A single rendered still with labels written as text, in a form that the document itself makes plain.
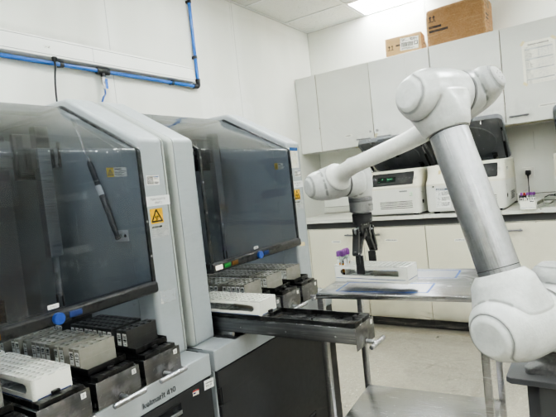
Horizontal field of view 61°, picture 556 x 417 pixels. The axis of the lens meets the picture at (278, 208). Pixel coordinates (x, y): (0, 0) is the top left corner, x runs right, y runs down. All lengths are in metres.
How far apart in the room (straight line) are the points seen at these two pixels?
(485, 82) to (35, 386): 1.34
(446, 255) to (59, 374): 2.99
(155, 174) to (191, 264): 0.33
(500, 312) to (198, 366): 0.89
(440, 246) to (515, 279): 2.57
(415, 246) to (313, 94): 1.67
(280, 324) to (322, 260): 2.63
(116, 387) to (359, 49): 3.91
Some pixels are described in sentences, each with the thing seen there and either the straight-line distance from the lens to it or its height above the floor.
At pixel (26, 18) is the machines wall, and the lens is 2.79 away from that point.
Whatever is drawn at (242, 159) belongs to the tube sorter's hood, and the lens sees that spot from 1.87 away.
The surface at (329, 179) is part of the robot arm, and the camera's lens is 1.65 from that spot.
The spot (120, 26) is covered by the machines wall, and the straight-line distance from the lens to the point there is 3.13.
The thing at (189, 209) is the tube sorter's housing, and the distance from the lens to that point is 1.64.
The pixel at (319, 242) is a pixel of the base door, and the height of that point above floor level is 0.71.
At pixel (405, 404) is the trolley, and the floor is 0.28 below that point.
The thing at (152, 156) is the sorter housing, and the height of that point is 1.38.
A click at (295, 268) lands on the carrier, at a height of 0.87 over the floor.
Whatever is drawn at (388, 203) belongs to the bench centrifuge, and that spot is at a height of 1.00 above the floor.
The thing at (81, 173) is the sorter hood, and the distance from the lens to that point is 1.37.
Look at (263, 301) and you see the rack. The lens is 1.64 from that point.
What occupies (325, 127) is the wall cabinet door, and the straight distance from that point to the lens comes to 4.39.
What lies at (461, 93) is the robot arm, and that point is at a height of 1.43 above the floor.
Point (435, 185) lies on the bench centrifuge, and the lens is 3.74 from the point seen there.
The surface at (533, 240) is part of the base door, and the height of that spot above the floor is 0.69.
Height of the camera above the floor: 1.25
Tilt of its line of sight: 3 degrees down
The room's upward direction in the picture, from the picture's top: 6 degrees counter-clockwise
